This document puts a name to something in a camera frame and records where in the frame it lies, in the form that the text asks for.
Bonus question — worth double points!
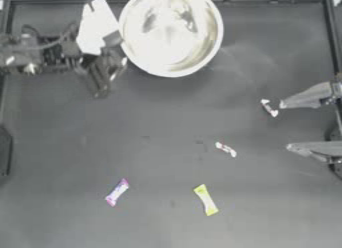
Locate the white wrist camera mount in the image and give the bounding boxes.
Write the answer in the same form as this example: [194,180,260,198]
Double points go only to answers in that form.
[75,0,125,56]

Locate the purple candy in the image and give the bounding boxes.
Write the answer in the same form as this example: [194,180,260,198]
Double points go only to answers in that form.
[105,177,131,208]

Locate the steel bowl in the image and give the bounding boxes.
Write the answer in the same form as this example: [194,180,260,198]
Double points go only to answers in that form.
[117,0,226,79]

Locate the green candy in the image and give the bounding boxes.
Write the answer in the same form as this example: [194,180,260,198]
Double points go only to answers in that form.
[193,183,221,217]

